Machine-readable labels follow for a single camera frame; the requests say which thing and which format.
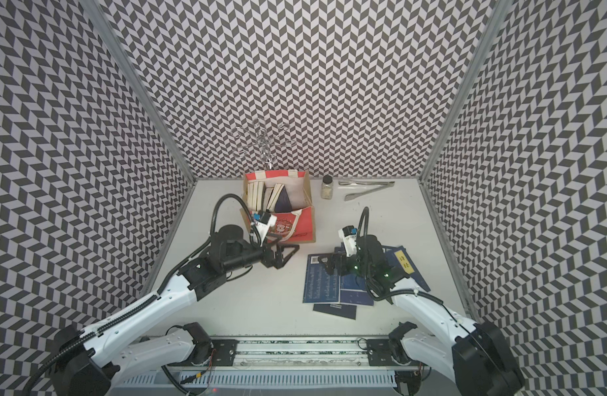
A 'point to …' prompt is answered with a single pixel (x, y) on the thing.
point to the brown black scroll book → (267, 194)
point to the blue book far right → (404, 264)
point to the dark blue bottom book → (345, 311)
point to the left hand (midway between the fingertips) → (290, 245)
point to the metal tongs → (384, 184)
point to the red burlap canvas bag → (295, 226)
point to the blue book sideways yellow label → (271, 204)
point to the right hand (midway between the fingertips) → (330, 261)
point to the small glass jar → (327, 187)
